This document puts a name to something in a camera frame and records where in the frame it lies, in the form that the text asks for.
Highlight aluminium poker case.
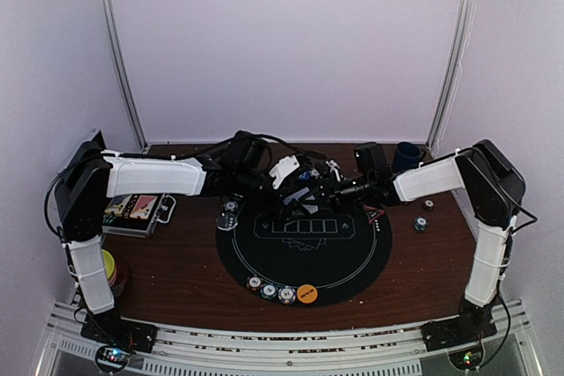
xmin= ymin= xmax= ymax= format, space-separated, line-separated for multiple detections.
xmin=65 ymin=127 xmax=177 ymax=240

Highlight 10 chips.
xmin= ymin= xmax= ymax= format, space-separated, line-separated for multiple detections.
xmin=224 ymin=200 xmax=239 ymax=213
xmin=278 ymin=286 xmax=296 ymax=305

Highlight aluminium frame post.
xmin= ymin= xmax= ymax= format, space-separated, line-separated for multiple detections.
xmin=100 ymin=0 xmax=148 ymax=151
xmin=426 ymin=0 xmax=476 ymax=153

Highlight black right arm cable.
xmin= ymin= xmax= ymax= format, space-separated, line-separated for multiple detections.
xmin=478 ymin=164 xmax=539 ymax=368

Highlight left aluminium frame post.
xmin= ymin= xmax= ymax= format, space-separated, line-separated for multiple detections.
xmin=100 ymin=0 xmax=148 ymax=151

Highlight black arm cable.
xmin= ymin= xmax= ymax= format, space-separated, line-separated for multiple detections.
xmin=478 ymin=164 xmax=539 ymax=368
xmin=41 ymin=131 xmax=327 ymax=245

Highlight dark blue mug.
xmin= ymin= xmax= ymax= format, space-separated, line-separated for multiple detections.
xmin=391 ymin=142 xmax=427 ymax=173

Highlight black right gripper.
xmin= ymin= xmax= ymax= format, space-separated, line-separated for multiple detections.
xmin=300 ymin=171 xmax=374 ymax=215

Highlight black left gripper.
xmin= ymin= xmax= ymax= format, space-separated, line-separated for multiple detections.
xmin=234 ymin=166 xmax=311 ymax=225

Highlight round black poker mat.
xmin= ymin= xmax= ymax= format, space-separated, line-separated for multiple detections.
xmin=216 ymin=182 xmax=393 ymax=306

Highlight clear round dealer button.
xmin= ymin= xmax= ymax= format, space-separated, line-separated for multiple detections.
xmin=216 ymin=212 xmax=238 ymax=232

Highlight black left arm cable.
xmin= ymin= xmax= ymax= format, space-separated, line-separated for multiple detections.
xmin=41 ymin=131 xmax=327 ymax=245

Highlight yellow-green bowl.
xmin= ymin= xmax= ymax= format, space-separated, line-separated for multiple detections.
xmin=102 ymin=250 xmax=116 ymax=284

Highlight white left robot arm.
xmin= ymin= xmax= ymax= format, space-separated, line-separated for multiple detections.
xmin=46 ymin=130 xmax=327 ymax=344

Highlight red black 100 chip stack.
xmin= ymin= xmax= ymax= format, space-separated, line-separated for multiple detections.
xmin=422 ymin=199 xmax=434 ymax=210

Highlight green blue 50 chip stack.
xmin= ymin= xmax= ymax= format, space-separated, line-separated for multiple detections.
xmin=413 ymin=216 xmax=429 ymax=232

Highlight aluminium front rail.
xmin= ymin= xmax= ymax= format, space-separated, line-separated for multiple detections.
xmin=43 ymin=299 xmax=530 ymax=376

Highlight grey card deck box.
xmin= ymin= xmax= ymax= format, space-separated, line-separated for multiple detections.
xmin=283 ymin=188 xmax=319 ymax=214

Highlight right aluminium frame post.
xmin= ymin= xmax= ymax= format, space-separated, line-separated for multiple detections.
xmin=426 ymin=0 xmax=476 ymax=153

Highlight orange big blind button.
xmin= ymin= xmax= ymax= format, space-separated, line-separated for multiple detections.
xmin=296 ymin=284 xmax=318 ymax=305

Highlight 100 chips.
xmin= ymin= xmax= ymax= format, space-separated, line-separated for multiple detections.
xmin=246 ymin=276 xmax=263 ymax=291

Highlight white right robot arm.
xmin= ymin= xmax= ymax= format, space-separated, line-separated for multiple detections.
xmin=314 ymin=139 xmax=526 ymax=343

